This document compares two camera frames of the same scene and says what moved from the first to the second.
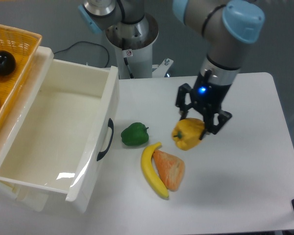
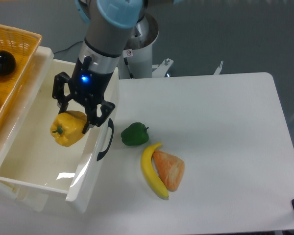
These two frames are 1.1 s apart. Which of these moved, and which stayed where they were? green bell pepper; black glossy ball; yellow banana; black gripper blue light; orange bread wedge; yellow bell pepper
Moved: yellow bell pepper; black gripper blue light
Stayed: orange bread wedge; yellow banana; black glossy ball; green bell pepper
